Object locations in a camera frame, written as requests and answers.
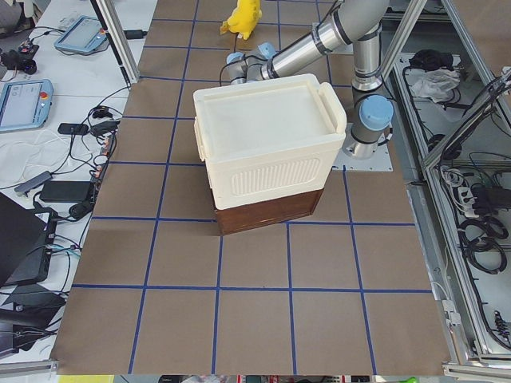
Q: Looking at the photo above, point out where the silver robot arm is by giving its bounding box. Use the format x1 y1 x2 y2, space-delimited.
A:
226 1 394 160

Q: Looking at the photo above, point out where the dark wooden drawer cabinet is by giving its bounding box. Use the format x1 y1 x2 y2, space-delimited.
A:
214 188 324 235

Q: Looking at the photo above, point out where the cream plastic storage box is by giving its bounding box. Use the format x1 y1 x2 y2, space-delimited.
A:
193 74 347 210

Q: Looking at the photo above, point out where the yellow plush dinosaur toy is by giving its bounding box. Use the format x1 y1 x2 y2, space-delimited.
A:
220 0 263 41

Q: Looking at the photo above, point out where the black power adapter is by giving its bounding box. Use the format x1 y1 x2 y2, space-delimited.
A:
40 180 91 203

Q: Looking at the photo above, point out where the white crumpled cloth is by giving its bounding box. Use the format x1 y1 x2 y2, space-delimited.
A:
410 69 461 103

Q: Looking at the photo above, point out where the black cloth bundle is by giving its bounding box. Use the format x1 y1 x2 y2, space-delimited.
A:
409 49 454 72

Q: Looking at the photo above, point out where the blue teach pendant far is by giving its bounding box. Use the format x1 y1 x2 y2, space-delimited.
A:
53 16 107 55

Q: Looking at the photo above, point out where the blue teach pendant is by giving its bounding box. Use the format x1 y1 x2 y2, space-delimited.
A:
53 16 107 55
1 79 53 132

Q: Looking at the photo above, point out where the black laptop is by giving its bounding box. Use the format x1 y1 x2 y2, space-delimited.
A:
1 195 57 287

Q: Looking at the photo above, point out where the blue teach pendant near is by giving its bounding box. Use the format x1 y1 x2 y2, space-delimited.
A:
1 79 53 132

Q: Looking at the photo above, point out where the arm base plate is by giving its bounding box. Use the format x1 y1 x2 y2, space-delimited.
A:
332 123 394 172

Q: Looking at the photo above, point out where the black camera cable arm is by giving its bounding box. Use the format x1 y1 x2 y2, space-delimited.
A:
217 51 280 85

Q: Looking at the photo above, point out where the aluminium frame post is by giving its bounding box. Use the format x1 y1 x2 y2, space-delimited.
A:
90 0 140 88

